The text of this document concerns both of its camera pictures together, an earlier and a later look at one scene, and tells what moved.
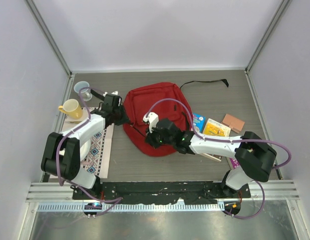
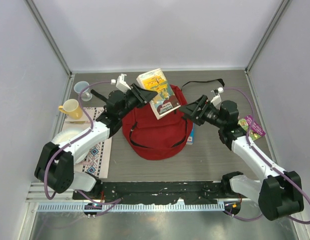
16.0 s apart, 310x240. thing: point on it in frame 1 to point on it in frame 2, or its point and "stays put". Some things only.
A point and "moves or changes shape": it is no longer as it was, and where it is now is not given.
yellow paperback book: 213,127 to 166,101
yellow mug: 72,108 stays put
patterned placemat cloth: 100,160 stays put
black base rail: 159,192 stays put
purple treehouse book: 234,162 to 256,131
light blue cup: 85,93 stays put
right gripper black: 149,139 to 192,109
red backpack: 168,100 moves or changes shape
